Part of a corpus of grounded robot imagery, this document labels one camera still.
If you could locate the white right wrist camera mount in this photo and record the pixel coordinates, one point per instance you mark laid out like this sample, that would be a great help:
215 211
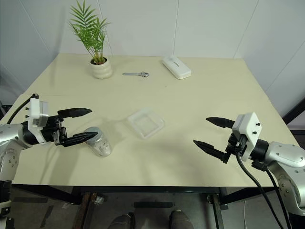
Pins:
250 131

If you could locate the white rectangular case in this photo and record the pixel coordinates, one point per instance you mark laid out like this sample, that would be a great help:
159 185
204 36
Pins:
176 66

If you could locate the dark rounded right foot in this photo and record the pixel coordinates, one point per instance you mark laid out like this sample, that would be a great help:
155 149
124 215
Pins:
180 220

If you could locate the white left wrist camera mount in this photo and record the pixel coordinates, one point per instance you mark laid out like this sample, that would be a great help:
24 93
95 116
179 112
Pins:
36 112

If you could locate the green potted palm plant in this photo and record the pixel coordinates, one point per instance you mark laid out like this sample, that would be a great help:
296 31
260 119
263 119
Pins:
89 31

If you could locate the cream ribbed plant pot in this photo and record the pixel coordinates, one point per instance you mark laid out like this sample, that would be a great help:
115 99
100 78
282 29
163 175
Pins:
101 68

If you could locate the dark rounded foot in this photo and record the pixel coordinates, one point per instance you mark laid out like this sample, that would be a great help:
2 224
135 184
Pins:
180 220
122 221

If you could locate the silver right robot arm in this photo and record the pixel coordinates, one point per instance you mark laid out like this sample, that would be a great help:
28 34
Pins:
283 164

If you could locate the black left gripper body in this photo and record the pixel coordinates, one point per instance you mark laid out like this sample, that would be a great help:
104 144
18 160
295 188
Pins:
53 131

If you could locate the clear plastic container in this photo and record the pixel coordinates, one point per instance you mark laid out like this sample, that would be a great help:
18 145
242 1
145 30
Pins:
145 122

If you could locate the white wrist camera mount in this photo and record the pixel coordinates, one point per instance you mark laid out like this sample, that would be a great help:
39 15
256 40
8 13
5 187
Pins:
250 131
36 112

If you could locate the silver adjustable wrench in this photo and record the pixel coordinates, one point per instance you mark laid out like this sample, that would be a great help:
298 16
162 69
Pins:
136 74

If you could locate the grey bottle cap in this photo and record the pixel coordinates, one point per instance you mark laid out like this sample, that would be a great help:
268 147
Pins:
92 134

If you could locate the black metal stand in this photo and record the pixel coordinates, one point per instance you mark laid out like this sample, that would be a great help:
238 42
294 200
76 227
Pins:
295 112

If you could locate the clear plastic jar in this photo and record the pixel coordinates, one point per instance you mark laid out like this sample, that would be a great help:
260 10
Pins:
100 146

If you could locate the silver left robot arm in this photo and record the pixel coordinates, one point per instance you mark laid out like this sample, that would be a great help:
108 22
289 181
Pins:
9 140

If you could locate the black table frame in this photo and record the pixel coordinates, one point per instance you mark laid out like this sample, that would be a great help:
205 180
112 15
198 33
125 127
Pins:
119 193

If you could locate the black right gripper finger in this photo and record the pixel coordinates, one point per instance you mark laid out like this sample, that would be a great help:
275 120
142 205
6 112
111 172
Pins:
211 149
219 122

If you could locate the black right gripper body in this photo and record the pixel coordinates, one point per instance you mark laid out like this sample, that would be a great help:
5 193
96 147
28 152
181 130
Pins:
236 143

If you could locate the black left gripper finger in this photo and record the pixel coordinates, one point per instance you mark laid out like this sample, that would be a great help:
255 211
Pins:
75 112
76 138

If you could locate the dark rounded left foot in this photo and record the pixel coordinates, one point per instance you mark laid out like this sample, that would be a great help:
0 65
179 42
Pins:
122 221

